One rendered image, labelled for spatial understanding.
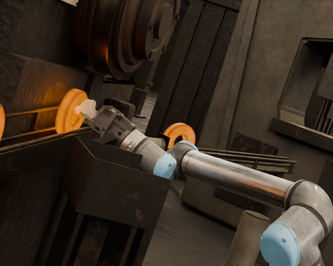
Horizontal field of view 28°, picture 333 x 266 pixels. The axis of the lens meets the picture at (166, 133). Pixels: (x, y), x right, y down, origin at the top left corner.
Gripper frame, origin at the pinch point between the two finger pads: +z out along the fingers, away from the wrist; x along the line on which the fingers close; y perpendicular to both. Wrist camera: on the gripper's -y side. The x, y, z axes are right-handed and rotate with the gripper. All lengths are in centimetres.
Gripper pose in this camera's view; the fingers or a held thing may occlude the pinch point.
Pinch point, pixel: (74, 107)
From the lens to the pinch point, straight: 209.4
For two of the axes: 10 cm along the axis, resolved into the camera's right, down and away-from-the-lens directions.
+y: 5.7, -8.1, -1.6
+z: -7.8, -5.9, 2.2
